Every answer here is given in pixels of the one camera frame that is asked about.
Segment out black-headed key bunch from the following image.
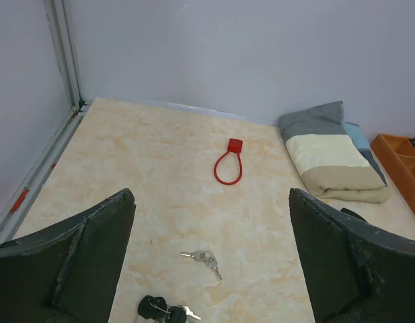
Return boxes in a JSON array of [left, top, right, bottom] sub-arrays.
[[137, 295, 202, 323]]

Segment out aluminium frame post left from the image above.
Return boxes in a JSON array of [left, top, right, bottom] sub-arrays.
[[44, 0, 85, 114]]

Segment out wooden compartment tray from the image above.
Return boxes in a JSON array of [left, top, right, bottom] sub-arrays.
[[371, 133, 415, 215]]

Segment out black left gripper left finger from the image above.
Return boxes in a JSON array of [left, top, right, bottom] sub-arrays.
[[0, 188, 136, 322]]

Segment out red cable seal lock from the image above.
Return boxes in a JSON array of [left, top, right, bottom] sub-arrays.
[[213, 138, 243, 186]]

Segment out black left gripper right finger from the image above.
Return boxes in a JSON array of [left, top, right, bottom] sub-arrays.
[[289, 188, 415, 322]]

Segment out folded grey beige cloth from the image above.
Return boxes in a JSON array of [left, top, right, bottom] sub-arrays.
[[278, 101, 389, 203]]

